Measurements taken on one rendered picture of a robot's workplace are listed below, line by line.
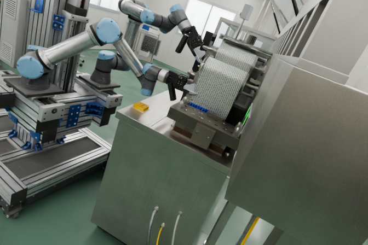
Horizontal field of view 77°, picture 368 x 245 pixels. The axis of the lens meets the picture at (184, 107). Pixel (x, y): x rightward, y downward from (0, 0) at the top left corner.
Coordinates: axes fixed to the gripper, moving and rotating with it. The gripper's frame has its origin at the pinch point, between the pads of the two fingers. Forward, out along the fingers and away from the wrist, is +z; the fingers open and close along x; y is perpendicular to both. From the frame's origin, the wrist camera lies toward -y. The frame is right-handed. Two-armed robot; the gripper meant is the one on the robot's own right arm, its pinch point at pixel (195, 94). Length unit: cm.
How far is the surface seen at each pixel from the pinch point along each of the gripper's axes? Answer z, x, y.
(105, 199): -23, -26, -77
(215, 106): 13.3, -0.3, -1.9
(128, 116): -24.6, -25.4, -19.0
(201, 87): 1.7, -0.2, 5.4
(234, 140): 29.9, -20.0, -7.9
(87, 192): -52, 0, -109
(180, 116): 0.5, -20.0, -8.4
